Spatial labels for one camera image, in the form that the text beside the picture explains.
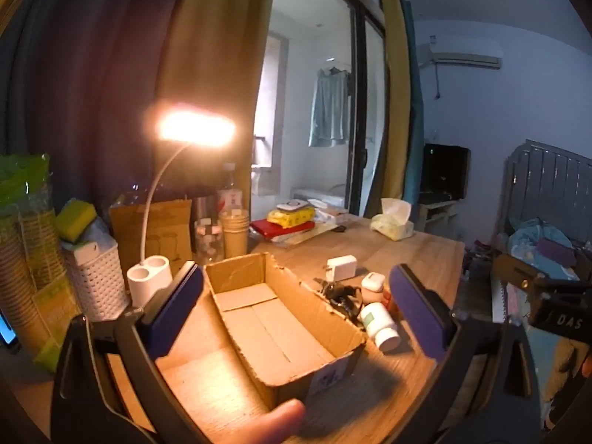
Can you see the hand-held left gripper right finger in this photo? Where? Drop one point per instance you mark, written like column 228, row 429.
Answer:
column 416, row 310

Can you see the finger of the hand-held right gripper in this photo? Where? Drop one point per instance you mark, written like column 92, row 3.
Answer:
column 515, row 273

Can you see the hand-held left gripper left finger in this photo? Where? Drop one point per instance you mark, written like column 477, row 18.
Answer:
column 175, row 307

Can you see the red jar with yellow lid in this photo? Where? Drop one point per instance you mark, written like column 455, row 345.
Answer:
column 391, row 303

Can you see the white pill bottle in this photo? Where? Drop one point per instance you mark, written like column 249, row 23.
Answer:
column 377, row 321

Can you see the white earbuds case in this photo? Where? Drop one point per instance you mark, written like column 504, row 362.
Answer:
column 373, row 281

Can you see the black flashlight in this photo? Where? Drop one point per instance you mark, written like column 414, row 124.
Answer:
column 340, row 293

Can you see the cardboard box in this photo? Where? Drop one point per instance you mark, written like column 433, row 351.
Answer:
column 259, row 319

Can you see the white charger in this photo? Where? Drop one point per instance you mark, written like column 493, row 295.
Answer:
column 342, row 268

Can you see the person's left hand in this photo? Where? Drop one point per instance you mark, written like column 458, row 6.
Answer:
column 268, row 423

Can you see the blue bedding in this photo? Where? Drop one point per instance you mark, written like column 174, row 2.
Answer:
column 532, row 240

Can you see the white desk lamp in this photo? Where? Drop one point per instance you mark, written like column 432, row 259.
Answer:
column 148, row 282

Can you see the floral glass jar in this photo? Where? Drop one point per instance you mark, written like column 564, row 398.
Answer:
column 209, row 243

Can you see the brown lamp packaging box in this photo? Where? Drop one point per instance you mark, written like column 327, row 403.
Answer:
column 166, row 231

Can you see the white plastic basket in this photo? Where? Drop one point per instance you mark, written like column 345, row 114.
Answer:
column 99, row 282

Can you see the tissue pack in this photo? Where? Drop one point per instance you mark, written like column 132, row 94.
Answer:
column 393, row 229

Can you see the stack of brown paper cups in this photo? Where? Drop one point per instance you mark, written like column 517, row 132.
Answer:
column 235, row 236

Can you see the white stand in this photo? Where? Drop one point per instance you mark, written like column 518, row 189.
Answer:
column 439, row 215

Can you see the grey bed headboard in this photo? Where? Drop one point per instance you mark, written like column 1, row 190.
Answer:
column 550, row 180

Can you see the steel thermos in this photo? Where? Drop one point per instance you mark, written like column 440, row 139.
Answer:
column 203, row 206

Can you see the red book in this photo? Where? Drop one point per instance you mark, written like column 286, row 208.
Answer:
column 263, row 229

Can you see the black monitor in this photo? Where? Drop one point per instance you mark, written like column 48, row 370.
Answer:
column 446, row 171

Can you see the clear water bottle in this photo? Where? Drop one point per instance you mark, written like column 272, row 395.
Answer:
column 231, row 194

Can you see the white paper box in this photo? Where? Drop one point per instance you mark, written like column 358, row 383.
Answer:
column 332, row 212

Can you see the yellow green sponge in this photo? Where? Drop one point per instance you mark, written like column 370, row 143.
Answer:
column 74, row 217

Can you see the yellow packet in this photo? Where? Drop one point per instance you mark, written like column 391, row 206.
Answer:
column 291, row 216

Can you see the small white device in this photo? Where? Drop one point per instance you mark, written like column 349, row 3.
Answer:
column 292, row 205

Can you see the teal curtain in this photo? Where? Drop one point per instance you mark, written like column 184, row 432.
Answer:
column 416, row 148

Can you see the smartphone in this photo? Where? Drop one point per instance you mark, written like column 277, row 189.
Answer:
column 5, row 333

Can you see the narrow yellow curtain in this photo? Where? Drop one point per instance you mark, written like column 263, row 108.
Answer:
column 395, row 101

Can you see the hanging light blue garment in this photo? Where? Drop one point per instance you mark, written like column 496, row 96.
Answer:
column 329, row 106

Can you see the white air conditioner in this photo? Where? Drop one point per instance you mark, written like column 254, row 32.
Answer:
column 462, row 53

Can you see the dark blue curtain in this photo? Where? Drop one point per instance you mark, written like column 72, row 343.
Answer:
column 83, row 78

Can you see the wide yellow curtain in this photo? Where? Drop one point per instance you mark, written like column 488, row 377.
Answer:
column 212, row 55

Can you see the black sliding door frame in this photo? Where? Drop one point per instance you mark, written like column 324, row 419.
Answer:
column 356, row 101

